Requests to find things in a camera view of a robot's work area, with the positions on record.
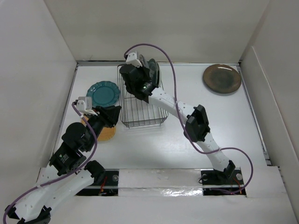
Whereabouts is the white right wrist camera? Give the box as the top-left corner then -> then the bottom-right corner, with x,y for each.
125,51 -> 142,68

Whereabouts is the mint green flower plate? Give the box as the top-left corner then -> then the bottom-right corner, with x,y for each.
157,71 -> 162,87

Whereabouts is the silver mounting rail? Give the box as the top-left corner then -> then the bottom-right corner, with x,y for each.
77,169 -> 244,196

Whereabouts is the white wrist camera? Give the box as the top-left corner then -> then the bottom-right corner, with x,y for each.
125,51 -> 142,68
74,97 -> 97,115

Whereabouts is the teal scalloped plate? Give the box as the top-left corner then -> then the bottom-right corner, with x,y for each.
86,81 -> 120,107

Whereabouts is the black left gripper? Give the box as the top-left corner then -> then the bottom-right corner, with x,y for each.
85,105 -> 121,151

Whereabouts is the grey-blue round plate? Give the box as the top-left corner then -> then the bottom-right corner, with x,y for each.
148,58 -> 161,87

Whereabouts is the woven bamboo plate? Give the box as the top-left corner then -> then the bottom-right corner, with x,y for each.
80,116 -> 117,142

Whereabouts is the grey wire dish rack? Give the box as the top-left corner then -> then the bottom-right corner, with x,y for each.
117,65 -> 169,128

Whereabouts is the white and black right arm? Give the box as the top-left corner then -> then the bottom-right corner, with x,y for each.
119,64 -> 235,185

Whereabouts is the brown speckled plate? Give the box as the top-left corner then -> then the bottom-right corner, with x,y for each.
203,64 -> 242,94

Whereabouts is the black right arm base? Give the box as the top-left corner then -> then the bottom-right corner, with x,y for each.
198,168 -> 246,196

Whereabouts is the blue floral white plate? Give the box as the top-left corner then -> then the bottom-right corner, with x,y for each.
139,54 -> 149,69

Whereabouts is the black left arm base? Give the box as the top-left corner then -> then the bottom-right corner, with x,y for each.
76,160 -> 120,196

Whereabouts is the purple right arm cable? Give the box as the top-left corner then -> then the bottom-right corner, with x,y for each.
123,42 -> 255,195

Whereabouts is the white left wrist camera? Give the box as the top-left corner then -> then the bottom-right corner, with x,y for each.
74,97 -> 97,115

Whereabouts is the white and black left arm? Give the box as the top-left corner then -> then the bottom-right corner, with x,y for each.
3,102 -> 121,224

